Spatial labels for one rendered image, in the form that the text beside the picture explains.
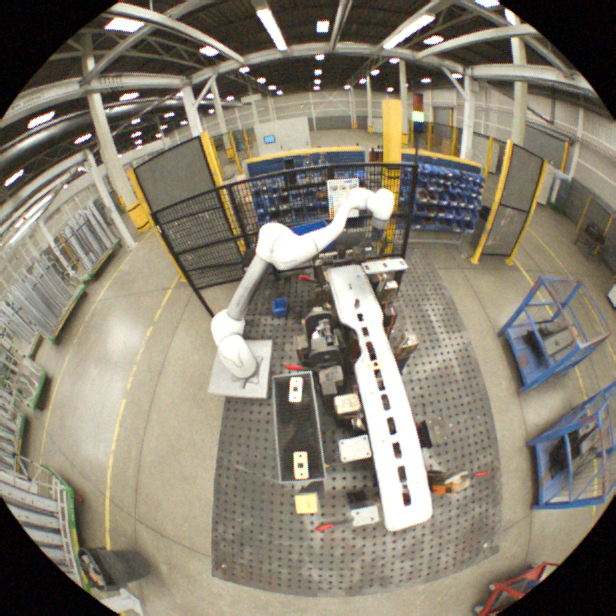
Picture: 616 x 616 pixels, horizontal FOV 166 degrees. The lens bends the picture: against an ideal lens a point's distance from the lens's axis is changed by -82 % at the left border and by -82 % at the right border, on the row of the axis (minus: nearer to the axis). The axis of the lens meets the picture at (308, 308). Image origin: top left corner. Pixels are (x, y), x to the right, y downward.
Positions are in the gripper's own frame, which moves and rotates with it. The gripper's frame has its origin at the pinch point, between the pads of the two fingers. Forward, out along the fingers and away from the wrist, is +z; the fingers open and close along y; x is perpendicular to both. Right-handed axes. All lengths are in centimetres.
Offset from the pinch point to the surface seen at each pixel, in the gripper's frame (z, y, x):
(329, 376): 12, 48, 60
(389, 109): -93, -16, -31
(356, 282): 9.9, 13.4, 10.4
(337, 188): -32, 11, -37
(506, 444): 94, -113, 160
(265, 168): -28, 41, -178
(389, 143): -69, -20, -32
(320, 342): 3, 49, 50
